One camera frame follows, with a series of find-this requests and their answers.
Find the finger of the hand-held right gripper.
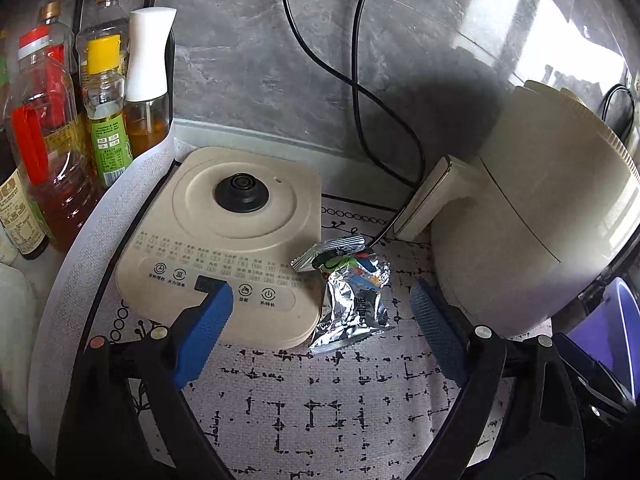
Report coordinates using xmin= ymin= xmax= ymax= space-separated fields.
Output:
xmin=552 ymin=332 xmax=635 ymax=407

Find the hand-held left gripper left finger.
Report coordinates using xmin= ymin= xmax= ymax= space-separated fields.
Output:
xmin=55 ymin=282 xmax=236 ymax=480

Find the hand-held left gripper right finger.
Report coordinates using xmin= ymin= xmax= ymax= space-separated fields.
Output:
xmin=409 ymin=279 xmax=586 ymax=480

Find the purple plastic bucket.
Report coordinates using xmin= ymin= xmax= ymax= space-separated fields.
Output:
xmin=569 ymin=275 xmax=640 ymax=392

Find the silver foil wrapper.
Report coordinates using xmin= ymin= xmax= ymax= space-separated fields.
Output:
xmin=308 ymin=251 xmax=397 ymax=354

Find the silver green snack wrapper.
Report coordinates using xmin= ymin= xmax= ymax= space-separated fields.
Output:
xmin=291 ymin=234 xmax=367 ymax=274

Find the cream kettle base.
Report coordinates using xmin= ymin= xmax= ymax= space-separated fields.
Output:
xmin=115 ymin=145 xmax=324 ymax=349

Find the white patterned table mat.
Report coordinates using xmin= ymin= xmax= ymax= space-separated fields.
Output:
xmin=27 ymin=132 xmax=523 ymax=480

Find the cream air fryer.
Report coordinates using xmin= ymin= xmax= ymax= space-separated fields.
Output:
xmin=394 ymin=79 xmax=640 ymax=339

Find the yellow-cap green-label bottle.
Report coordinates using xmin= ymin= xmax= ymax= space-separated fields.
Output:
xmin=81 ymin=34 xmax=135 ymax=189

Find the red-cap oil bottle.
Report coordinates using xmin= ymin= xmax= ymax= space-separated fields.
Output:
xmin=4 ymin=24 xmax=102 ymax=254

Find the white-top oil sprayer bottle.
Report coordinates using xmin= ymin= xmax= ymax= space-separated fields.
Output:
xmin=122 ymin=7 xmax=177 ymax=159

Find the clear gold-cap bottle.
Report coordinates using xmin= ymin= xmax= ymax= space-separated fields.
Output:
xmin=76 ymin=0 xmax=132 ymax=68
xmin=37 ymin=0 xmax=77 ymax=73

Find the hanging black cable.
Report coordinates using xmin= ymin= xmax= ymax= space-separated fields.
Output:
xmin=597 ymin=84 xmax=640 ymax=147

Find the black plug power cable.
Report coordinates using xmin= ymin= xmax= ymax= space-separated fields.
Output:
xmin=351 ymin=0 xmax=418 ymax=185
xmin=280 ymin=0 xmax=428 ymax=248

